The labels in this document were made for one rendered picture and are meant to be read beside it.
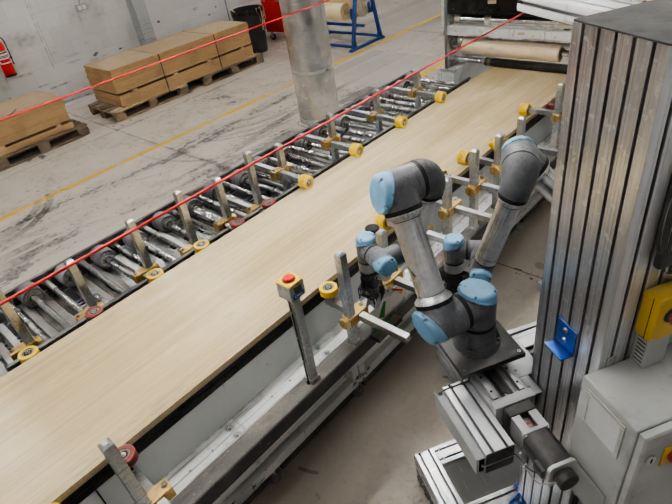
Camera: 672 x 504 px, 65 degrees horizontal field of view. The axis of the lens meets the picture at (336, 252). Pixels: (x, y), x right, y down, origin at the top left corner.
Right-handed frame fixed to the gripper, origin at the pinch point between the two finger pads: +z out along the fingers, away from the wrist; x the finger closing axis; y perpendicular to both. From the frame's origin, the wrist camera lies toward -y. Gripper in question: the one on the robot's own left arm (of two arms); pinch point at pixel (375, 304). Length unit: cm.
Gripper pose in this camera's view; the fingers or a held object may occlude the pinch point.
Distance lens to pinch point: 213.6
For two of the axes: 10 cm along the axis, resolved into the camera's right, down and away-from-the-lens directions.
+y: -3.7, 5.8, -7.3
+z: 1.4, 8.0, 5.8
